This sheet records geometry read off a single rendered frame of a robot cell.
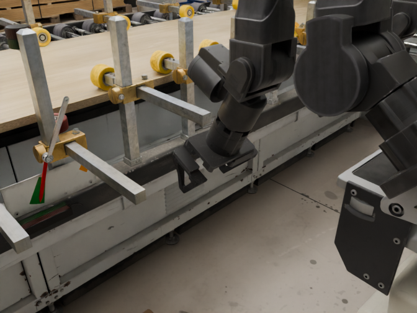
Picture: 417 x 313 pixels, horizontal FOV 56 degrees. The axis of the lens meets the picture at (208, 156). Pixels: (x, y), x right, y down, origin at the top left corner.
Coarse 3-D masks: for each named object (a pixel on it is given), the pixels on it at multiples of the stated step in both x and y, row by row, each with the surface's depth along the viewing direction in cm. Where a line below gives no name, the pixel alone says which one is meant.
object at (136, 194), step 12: (72, 144) 107; (72, 156) 106; (84, 156) 101; (96, 156) 101; (96, 168) 97; (108, 168) 96; (108, 180) 94; (120, 180) 91; (120, 192) 91; (132, 192) 87; (144, 192) 88
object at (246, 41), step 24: (240, 0) 47; (264, 0) 44; (288, 0) 46; (240, 24) 48; (264, 24) 45; (288, 24) 47; (240, 48) 49; (264, 48) 46; (288, 48) 50; (264, 72) 47; (288, 72) 51
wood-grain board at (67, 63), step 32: (128, 32) 208; (160, 32) 208; (224, 32) 208; (0, 64) 158; (64, 64) 158; (96, 64) 158; (0, 96) 127; (64, 96) 127; (96, 96) 128; (0, 128) 110
